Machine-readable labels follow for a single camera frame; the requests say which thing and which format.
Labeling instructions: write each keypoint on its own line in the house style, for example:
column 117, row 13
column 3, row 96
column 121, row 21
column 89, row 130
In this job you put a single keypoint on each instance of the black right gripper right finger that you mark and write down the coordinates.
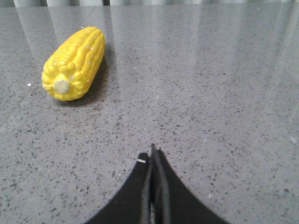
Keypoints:
column 172, row 201

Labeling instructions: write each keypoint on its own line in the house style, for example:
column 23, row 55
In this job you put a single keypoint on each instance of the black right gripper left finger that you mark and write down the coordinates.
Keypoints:
column 131, row 204

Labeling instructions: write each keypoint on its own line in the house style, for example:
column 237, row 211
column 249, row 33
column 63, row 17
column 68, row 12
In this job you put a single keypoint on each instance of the yellow corn cob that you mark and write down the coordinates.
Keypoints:
column 69, row 72

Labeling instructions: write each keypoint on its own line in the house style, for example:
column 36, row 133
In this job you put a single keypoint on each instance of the white pleated curtain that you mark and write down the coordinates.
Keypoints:
column 68, row 3

